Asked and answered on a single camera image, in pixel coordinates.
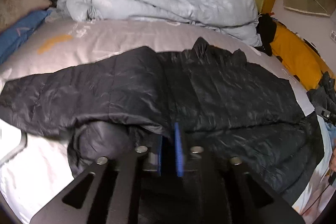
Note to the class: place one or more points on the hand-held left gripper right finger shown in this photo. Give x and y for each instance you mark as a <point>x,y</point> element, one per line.
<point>179,150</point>

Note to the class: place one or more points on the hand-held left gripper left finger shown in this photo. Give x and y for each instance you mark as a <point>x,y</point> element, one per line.
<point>126,187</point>

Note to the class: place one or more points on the black puffer jacket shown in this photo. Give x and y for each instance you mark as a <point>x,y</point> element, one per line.
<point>210,95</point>

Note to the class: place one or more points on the dark grey denim clothes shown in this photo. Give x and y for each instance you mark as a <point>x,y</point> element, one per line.
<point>323,92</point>

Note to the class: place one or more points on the person's right hand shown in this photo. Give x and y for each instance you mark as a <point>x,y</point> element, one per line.
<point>333,159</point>

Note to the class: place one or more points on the light blue cloth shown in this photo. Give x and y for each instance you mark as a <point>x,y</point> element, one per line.
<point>331,132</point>

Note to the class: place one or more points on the yellow bolster pillow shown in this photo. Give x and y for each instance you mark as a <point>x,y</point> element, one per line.
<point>299,56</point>

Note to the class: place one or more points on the black garment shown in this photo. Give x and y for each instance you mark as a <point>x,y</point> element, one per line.
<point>266,32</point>

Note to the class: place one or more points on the blue pillow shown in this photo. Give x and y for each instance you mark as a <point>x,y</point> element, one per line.
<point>21,29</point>

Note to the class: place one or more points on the beige pillow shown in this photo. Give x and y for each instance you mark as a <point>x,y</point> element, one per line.
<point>18,1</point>

